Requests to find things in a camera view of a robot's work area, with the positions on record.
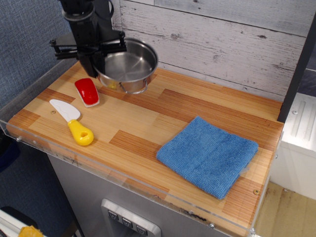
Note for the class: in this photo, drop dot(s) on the yellow object at bottom left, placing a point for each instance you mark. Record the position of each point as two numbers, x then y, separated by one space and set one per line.
30 231

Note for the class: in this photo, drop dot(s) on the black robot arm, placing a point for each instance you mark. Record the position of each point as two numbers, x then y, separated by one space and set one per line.
78 10

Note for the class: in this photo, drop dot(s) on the dark vertical post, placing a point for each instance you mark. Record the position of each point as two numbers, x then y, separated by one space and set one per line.
299 72

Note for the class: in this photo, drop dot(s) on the silver metal pot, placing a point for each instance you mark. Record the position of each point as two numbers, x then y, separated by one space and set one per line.
130 71

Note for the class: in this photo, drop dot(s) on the white side cabinet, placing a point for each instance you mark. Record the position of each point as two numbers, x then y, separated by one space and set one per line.
295 165

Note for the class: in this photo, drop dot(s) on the yellow handled white toy knife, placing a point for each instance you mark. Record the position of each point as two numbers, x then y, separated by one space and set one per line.
82 135

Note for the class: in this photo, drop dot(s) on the blue folded cloth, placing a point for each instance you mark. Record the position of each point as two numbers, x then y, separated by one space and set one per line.
208 157

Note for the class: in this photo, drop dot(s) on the silver toy fridge cabinet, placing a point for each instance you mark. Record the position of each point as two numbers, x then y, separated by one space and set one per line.
109 204

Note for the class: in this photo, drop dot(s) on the red and white toy sushi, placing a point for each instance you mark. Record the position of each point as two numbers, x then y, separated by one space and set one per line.
88 92

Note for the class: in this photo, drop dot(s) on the clear acrylic table guard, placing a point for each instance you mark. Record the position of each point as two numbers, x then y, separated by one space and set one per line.
240 206

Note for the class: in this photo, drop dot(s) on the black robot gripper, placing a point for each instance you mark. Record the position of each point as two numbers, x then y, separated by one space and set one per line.
92 36

